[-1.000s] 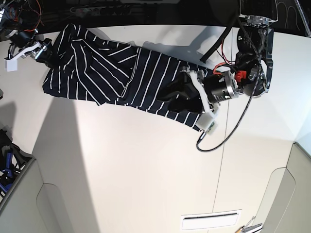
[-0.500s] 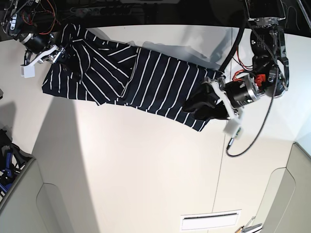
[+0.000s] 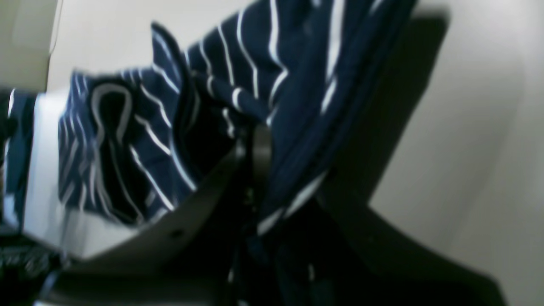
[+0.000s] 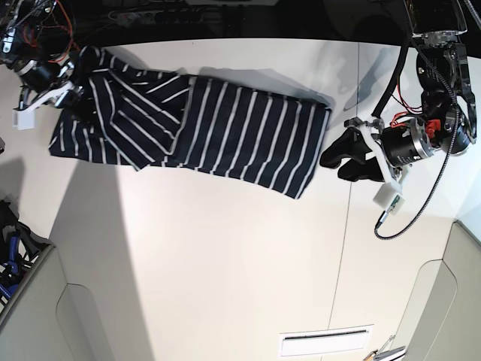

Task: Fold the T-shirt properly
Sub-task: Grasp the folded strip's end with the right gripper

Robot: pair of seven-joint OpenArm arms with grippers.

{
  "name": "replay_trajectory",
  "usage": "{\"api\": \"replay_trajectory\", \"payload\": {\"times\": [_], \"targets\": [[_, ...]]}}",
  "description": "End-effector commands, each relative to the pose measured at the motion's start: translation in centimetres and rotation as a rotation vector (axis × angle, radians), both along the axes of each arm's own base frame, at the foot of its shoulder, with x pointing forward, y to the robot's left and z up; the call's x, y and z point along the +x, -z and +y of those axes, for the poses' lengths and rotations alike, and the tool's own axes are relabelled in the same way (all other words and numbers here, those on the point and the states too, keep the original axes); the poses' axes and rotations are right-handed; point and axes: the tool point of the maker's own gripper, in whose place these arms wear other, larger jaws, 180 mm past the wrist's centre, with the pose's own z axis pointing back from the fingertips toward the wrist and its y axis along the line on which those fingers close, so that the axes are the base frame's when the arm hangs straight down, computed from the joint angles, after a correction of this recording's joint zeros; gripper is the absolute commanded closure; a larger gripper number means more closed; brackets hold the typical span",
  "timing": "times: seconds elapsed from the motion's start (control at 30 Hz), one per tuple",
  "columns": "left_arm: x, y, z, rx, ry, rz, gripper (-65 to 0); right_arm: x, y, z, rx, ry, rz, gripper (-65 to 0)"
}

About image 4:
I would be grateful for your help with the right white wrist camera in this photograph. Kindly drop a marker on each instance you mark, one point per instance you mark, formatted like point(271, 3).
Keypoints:
point(23, 119)

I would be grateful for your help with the left beige partition panel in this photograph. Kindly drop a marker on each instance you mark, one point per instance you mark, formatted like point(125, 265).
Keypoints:
point(60, 312)

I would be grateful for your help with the tools at bottom edge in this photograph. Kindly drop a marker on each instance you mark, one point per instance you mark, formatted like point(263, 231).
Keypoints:
point(384, 354)

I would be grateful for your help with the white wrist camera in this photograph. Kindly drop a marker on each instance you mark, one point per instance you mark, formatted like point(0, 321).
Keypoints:
point(390, 198)
point(23, 119)

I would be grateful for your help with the beige partition panel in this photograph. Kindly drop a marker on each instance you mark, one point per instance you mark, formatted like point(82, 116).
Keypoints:
point(60, 312)
point(442, 318)

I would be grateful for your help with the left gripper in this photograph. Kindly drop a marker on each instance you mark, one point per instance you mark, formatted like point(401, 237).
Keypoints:
point(402, 144)

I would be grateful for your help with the white table grommet slot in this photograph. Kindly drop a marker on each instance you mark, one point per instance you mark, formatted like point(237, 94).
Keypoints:
point(319, 343)

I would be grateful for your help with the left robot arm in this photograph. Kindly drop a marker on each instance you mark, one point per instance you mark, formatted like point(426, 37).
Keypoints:
point(448, 105)

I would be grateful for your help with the navy white striped T-shirt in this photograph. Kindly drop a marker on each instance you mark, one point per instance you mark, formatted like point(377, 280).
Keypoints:
point(146, 118)

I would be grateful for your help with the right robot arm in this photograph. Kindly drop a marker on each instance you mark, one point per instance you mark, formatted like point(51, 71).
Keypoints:
point(40, 45)

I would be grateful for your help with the right beige partition panel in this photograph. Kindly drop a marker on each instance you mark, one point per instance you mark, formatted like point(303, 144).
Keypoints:
point(442, 318)

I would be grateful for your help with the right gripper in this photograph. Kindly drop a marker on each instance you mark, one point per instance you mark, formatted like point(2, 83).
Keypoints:
point(60, 86)

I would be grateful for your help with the blue clamps in bin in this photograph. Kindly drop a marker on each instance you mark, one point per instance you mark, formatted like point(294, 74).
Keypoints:
point(19, 250)

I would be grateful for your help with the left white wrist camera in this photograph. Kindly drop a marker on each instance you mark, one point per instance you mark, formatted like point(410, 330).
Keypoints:
point(390, 198)

